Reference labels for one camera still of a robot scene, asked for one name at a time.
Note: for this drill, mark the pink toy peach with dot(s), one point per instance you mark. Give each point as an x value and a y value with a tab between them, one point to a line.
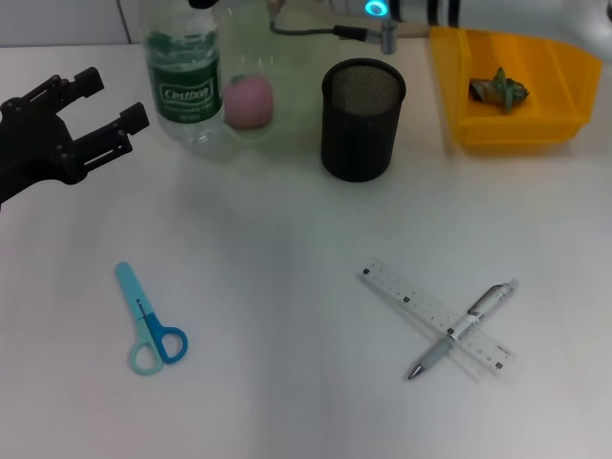
248	100

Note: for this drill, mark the white grey ballpoint pen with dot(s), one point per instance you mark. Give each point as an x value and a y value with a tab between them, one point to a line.
483	311

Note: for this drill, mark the clear green-label water bottle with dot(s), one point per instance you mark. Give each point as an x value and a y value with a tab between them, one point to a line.
186	95

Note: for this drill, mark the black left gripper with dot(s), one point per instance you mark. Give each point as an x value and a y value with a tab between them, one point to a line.
33	143

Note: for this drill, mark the translucent green fruit bowl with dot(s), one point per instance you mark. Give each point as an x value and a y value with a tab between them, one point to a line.
291	105

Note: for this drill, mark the clear plastic ruler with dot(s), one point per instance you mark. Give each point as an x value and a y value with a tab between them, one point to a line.
406	291

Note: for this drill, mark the black mesh pen holder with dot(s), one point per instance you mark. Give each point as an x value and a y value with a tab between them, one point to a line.
358	143

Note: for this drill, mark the blue safety scissors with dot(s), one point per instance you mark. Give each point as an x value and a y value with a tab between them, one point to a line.
136	299

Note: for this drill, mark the yellow plastic bin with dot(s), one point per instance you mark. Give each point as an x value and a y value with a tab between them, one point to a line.
550	129

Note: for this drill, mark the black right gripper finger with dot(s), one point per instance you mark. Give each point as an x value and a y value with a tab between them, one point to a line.
201	4

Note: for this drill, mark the green plastic wrapper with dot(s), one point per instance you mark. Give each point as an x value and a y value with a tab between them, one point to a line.
499	91

